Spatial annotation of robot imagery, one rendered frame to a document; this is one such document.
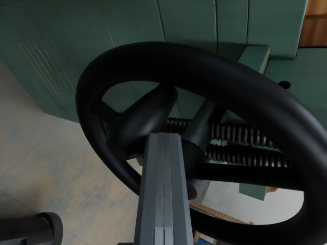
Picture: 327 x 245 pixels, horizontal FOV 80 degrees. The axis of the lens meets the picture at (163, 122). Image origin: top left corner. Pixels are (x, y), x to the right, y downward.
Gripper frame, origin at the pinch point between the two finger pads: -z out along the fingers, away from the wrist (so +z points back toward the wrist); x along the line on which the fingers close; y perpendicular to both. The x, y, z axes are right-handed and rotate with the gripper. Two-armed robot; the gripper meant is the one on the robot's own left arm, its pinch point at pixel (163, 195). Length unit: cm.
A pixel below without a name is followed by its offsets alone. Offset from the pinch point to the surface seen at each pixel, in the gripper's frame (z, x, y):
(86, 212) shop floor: -52, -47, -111
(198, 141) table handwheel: -11.9, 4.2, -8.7
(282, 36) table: -20.8, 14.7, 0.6
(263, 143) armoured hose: -10.7, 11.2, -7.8
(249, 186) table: -21.7, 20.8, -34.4
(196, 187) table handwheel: -6.4, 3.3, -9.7
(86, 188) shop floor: -59, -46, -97
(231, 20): -23.9, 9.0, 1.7
